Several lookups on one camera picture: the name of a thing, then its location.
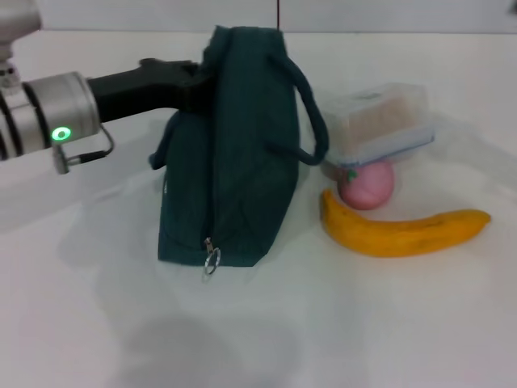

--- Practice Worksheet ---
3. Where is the silver zipper pull ring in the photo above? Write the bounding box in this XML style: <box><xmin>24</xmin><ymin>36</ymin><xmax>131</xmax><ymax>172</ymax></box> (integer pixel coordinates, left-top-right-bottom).
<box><xmin>200</xmin><ymin>237</ymin><xmax>222</xmax><ymax>283</ymax></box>

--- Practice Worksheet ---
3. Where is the dark teal fabric bag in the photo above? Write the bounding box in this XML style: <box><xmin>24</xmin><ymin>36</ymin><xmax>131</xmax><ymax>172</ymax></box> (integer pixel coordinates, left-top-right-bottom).
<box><xmin>148</xmin><ymin>24</ymin><xmax>330</xmax><ymax>268</ymax></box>

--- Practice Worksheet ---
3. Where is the yellow banana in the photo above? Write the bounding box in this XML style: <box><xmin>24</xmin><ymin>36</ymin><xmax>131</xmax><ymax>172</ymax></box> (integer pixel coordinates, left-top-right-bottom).
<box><xmin>320</xmin><ymin>188</ymin><xmax>492</xmax><ymax>259</ymax></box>

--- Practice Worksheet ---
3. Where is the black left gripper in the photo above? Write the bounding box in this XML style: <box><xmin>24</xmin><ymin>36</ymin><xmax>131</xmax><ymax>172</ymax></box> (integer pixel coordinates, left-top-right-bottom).
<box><xmin>86</xmin><ymin>58</ymin><xmax>216</xmax><ymax>125</ymax></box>

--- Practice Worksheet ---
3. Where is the dark left arm cable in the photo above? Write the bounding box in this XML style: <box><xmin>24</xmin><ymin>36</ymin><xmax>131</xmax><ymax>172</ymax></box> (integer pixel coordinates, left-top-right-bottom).
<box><xmin>52</xmin><ymin>124</ymin><xmax>116</xmax><ymax>175</ymax></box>

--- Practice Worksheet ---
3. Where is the pink toy peach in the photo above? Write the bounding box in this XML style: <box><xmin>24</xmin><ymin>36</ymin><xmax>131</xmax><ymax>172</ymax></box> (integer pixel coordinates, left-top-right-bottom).
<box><xmin>338</xmin><ymin>162</ymin><xmax>395</xmax><ymax>210</ymax></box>

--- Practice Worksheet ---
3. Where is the clear plastic food container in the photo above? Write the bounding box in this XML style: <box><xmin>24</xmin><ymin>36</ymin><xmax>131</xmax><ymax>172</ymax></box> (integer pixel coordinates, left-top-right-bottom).
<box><xmin>321</xmin><ymin>82</ymin><xmax>437</xmax><ymax>181</ymax></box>

